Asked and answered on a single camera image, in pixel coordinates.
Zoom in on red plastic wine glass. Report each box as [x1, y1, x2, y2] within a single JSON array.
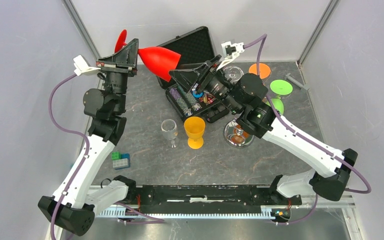
[[114, 29, 182, 83]]

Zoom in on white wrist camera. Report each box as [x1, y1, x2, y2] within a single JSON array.
[[216, 41, 245, 71], [73, 55, 101, 76]]

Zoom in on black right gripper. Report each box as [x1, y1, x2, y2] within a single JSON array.
[[167, 55, 243, 115]]

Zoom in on chrome wire wine glass rack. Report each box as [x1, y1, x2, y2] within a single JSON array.
[[223, 118, 255, 149]]

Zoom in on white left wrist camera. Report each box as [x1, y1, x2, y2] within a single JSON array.
[[73, 55, 101, 76]]

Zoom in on clear wine glass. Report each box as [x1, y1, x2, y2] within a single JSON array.
[[223, 65, 244, 85], [160, 119, 178, 148]]

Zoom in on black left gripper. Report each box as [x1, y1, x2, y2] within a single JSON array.
[[96, 38, 139, 113]]

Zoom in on green plastic wine glass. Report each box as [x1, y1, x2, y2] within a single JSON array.
[[268, 79, 293, 115]]

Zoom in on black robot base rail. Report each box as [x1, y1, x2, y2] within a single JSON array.
[[105, 174, 302, 222]]

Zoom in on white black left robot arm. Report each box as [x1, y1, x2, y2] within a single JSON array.
[[38, 38, 139, 236]]

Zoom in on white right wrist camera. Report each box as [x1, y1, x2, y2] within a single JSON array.
[[216, 41, 245, 71]]

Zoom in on green blue toy bricks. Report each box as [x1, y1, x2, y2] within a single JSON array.
[[111, 151, 131, 170]]

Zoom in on black poker chip case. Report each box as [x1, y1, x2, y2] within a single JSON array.
[[157, 26, 230, 123]]

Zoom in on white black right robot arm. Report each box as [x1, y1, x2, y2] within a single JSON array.
[[169, 56, 358, 204]]

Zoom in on orange plastic wine glass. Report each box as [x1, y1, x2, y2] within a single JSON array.
[[248, 63, 272, 80]]

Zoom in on grey metal floor bracket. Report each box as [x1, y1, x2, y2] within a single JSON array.
[[284, 73, 310, 92]]

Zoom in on yellow plastic wine glass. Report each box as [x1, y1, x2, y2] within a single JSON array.
[[183, 116, 206, 150]]

